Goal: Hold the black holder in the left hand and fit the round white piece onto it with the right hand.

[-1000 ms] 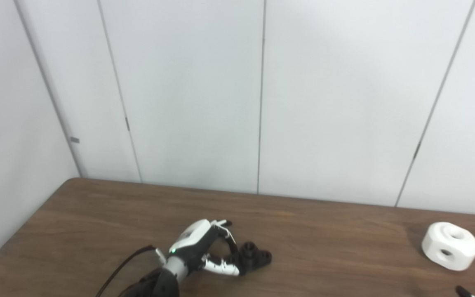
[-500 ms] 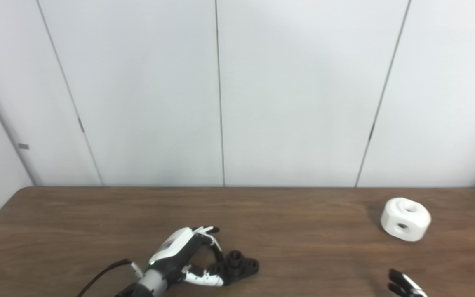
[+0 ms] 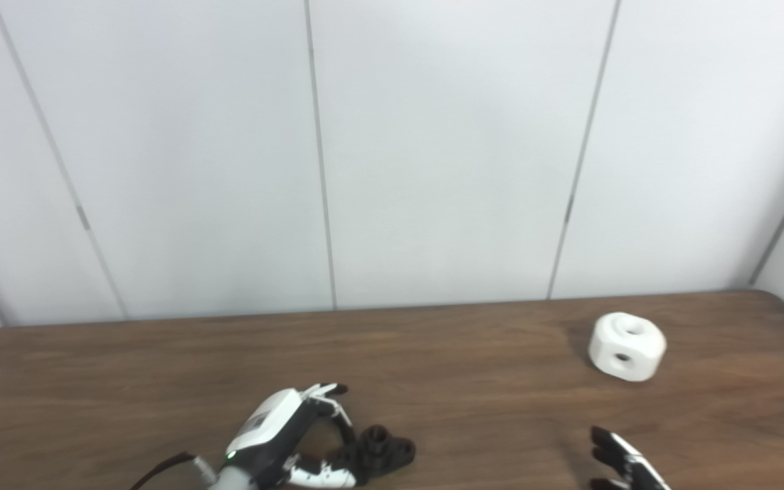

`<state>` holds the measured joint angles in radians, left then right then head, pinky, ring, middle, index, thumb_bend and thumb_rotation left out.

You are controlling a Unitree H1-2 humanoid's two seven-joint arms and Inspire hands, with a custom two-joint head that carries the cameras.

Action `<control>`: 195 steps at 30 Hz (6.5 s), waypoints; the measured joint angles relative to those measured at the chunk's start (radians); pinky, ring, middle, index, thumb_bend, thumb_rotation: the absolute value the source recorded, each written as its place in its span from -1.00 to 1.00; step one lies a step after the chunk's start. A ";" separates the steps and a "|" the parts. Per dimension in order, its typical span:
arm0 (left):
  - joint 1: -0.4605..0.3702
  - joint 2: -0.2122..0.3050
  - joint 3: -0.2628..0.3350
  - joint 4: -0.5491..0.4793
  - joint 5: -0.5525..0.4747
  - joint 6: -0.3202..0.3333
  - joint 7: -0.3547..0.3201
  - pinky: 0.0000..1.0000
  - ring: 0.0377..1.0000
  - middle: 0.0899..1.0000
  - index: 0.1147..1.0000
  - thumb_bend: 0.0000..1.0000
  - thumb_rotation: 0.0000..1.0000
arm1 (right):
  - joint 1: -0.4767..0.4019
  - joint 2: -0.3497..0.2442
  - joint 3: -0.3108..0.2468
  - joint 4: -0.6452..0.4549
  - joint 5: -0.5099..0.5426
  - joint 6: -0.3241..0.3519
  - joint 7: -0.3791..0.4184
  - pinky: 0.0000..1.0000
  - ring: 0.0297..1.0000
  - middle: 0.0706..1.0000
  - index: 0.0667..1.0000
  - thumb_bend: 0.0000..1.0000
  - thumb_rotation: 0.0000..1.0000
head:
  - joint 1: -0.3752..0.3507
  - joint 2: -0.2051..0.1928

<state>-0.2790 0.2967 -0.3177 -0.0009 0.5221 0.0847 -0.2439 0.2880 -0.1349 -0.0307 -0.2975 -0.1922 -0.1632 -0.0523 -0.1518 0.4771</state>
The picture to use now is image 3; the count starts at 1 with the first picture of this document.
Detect round white plastic piece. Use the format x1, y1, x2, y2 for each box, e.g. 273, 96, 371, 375
588, 312, 667, 382

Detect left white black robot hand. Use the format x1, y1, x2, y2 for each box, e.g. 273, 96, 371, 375
225, 383, 372, 490

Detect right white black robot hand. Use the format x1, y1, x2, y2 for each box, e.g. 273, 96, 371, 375
589, 426, 672, 490

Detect black plastic holder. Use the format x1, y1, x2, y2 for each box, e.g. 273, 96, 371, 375
348, 425, 417, 477

